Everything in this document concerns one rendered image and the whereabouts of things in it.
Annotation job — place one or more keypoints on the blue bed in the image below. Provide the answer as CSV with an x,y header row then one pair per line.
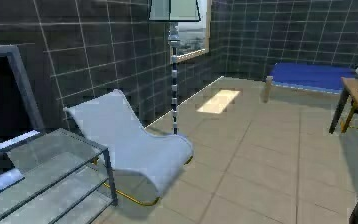
x,y
310,76

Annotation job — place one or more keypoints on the wood framed window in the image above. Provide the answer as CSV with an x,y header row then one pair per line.
x,y
193,36

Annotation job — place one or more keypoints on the pale blue lounge chair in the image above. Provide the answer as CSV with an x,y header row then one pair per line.
x,y
133,146

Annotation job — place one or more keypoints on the grey television set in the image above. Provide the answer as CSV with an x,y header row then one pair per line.
x,y
7,100

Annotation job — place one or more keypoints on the grey floor lamp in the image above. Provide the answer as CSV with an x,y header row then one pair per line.
x,y
174,66

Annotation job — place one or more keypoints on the glass shelf stand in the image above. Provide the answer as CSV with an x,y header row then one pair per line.
x,y
50,170

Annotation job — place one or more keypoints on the brown wooden table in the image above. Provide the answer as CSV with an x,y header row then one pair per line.
x,y
355,91

